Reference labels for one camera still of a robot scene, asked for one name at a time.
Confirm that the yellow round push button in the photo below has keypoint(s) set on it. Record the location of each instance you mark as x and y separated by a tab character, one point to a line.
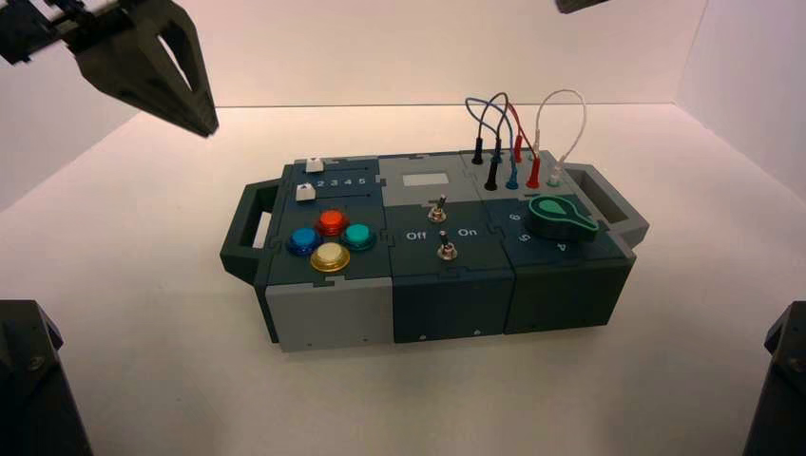
330	257

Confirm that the green rotary knob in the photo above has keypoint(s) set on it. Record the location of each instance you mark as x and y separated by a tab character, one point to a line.
560	220

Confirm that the metal toggle switch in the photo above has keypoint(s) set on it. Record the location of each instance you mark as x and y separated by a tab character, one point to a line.
436	214
446	252

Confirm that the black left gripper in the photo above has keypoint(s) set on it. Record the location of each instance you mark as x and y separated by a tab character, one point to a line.
31	28

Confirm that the dark teal grey control box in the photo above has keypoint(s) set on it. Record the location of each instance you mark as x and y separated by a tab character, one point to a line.
453	302

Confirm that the blue round push button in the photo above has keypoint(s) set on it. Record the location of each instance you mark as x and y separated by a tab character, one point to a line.
304	240

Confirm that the red round push button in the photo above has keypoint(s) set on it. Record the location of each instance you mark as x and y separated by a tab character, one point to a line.
332	221

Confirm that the white slider knob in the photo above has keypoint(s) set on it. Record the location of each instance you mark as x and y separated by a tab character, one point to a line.
305	192
313	165

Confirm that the small grey display screen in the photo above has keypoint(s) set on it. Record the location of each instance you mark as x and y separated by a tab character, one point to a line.
426	180

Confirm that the teal round push button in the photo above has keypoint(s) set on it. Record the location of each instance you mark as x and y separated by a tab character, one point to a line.
358	236

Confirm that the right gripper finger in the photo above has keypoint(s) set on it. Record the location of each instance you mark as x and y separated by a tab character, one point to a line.
573	4

